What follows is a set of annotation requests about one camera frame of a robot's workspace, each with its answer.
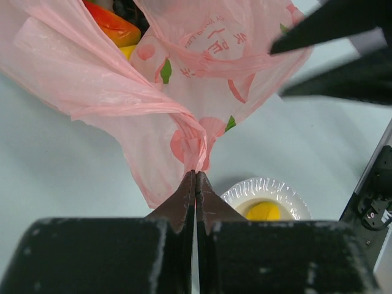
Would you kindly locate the white paper plate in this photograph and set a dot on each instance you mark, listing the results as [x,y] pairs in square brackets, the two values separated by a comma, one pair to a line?
[246,194]

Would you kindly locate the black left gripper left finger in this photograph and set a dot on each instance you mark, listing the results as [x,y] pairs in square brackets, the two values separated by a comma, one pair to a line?
[151,254]

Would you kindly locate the pink plastic bag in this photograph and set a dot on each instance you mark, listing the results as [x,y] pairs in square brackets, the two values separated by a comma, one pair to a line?
[201,68]

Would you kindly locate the black fake grapes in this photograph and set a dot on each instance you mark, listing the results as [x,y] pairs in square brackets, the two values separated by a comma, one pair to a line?
[129,11]

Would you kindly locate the red fake mango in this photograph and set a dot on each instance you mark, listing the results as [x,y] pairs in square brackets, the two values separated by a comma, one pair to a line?
[120,31]

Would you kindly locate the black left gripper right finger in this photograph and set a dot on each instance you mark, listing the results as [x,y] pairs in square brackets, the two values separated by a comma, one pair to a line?
[236,255]

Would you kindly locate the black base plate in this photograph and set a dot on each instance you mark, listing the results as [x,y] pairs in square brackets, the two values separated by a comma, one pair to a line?
[366,219]

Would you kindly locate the yellow fake mango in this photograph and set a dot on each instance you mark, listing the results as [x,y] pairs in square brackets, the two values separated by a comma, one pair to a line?
[264,211]
[127,51]

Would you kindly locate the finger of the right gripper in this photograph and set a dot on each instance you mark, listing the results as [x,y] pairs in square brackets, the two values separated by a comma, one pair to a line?
[366,79]

